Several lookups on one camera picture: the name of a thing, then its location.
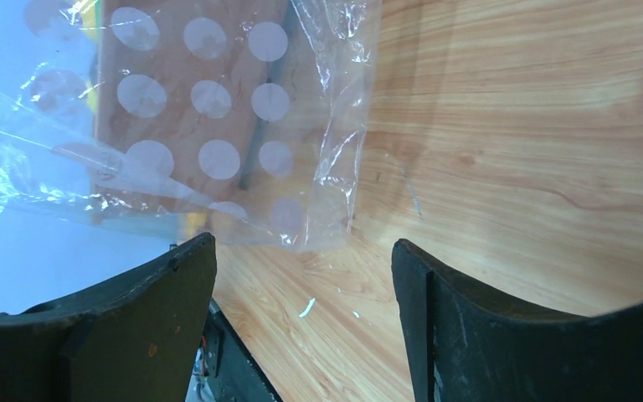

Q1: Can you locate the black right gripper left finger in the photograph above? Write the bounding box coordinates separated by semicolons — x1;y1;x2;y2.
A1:
0;233;217;401

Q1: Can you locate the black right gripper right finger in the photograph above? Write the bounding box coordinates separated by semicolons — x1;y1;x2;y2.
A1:
391;240;643;401

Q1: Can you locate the clear zip top bag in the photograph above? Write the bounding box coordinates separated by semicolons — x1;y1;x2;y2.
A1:
0;1;382;251

